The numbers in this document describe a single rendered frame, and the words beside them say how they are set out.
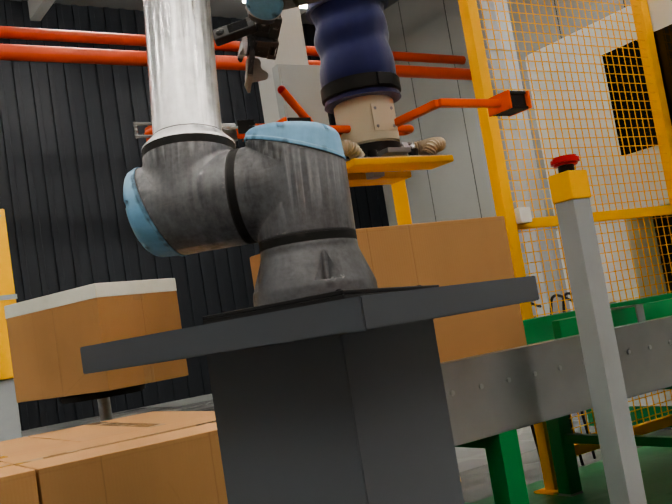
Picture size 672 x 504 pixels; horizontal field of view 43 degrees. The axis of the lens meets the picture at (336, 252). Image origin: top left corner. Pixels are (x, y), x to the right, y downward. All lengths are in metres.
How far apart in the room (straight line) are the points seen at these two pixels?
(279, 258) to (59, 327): 2.32
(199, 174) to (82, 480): 0.74
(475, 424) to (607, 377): 0.33
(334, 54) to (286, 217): 1.21
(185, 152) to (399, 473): 0.57
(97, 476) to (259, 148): 0.81
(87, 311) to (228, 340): 2.29
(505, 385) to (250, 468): 1.02
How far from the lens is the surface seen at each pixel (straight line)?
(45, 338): 3.59
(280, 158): 1.27
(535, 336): 3.04
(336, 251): 1.25
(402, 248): 2.19
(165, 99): 1.40
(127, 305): 3.40
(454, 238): 2.30
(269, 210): 1.27
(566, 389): 2.30
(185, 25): 1.44
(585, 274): 2.13
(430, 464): 1.29
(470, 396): 2.08
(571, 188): 2.14
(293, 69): 3.48
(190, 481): 1.88
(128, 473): 1.83
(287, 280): 1.23
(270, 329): 1.04
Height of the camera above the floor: 0.72
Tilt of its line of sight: 5 degrees up
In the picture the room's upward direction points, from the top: 9 degrees counter-clockwise
